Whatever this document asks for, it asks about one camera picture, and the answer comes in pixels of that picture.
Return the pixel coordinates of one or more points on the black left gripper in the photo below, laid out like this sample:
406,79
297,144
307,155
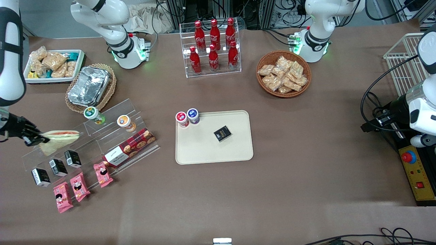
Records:
396,106

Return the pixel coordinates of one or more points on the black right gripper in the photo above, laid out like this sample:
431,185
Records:
16,126

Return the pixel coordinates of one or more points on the triangular sandwich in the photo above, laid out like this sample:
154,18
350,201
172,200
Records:
61,139

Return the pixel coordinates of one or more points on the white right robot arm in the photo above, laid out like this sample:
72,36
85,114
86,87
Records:
115,20

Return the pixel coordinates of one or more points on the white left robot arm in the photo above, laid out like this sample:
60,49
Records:
318,20

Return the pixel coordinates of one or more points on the beige plastic tray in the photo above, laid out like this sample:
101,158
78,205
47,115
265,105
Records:
204,149

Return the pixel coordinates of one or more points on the clear acrylic stepped shelf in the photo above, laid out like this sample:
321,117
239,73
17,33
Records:
51,151

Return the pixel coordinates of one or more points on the small black carton white label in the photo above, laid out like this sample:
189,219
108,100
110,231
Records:
72,158
41,177
58,167

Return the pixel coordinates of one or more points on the pink snack packet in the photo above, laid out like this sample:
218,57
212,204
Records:
103,174
79,187
63,197

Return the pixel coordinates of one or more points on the green cap small bottle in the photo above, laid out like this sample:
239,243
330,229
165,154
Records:
94,115

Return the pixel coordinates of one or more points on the yellow snack packet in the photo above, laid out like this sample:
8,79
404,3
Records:
32,74

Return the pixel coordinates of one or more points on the teal snack packet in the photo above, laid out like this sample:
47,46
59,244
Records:
72,55
48,74

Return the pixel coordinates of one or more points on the clear bag of fried snacks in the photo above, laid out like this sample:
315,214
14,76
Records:
60,71
53,60
71,68
38,53
38,69

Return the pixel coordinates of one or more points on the silver foil container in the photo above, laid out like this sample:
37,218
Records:
89,85

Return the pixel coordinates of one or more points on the clear pack of brown biscuits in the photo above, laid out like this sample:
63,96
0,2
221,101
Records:
265,70
284,90
272,82
278,72
301,81
283,63
292,85
297,69

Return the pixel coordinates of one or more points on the white rectangular dish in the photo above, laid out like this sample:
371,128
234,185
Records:
81,64

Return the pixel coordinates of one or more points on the yellow emergency stop control box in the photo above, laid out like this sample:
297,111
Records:
425,194

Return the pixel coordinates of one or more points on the oval wicker basket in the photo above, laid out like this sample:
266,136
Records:
110,92

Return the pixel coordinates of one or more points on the orange cap small bottle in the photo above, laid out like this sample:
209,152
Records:
126,123

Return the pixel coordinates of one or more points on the red cookie box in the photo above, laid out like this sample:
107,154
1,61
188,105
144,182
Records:
129,148

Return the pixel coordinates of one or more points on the round wicker basket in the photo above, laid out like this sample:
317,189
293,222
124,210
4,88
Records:
269,55

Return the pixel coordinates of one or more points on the red cap small bottle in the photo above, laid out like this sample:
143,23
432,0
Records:
182,119

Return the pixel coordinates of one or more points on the small black box gold print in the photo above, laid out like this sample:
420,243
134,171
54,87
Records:
222,133

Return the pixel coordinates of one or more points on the red cola bottle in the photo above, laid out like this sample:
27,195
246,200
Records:
215,34
230,32
195,61
233,56
213,58
199,35

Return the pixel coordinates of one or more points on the blue cap small bottle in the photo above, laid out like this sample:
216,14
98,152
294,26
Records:
193,115

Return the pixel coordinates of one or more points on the crumpled beige cloth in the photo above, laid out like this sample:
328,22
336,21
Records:
160,20

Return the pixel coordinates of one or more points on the clear acrylic bottle rack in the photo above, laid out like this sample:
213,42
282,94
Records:
185,44

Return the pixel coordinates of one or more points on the small white box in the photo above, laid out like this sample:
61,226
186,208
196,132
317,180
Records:
222,241

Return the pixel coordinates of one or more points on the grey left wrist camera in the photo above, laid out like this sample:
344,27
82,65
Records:
422,140

